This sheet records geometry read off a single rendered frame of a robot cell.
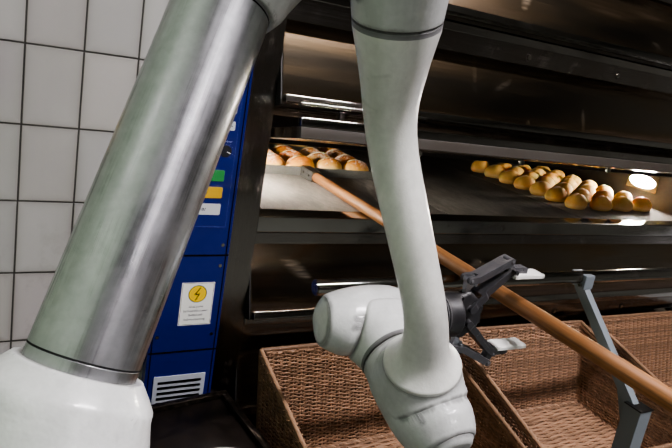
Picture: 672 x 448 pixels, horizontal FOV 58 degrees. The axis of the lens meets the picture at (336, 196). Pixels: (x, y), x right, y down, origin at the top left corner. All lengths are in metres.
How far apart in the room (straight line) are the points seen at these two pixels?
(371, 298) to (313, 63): 0.67
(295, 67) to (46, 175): 0.56
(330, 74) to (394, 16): 0.80
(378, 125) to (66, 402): 0.42
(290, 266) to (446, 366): 0.79
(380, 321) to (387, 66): 0.38
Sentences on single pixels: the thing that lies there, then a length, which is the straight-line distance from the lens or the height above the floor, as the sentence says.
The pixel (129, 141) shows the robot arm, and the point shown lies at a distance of 0.57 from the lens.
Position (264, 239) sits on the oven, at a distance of 1.44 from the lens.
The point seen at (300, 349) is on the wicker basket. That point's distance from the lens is 1.57.
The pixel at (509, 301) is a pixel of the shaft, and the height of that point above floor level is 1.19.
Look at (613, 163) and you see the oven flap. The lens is 1.88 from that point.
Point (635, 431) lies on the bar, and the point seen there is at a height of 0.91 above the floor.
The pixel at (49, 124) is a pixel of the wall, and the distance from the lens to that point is 1.28.
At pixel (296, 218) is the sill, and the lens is 1.46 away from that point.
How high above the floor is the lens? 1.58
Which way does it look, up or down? 13 degrees down
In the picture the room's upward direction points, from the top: 10 degrees clockwise
